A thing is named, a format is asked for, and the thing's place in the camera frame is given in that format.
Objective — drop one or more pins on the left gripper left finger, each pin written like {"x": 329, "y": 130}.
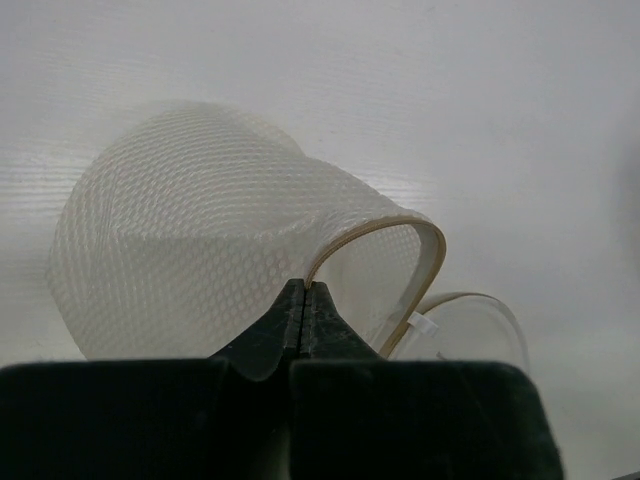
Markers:
{"x": 202, "y": 418}

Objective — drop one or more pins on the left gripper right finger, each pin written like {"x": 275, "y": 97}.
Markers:
{"x": 356, "y": 415}

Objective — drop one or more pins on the white mesh laundry bag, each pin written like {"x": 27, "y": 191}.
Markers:
{"x": 185, "y": 228}

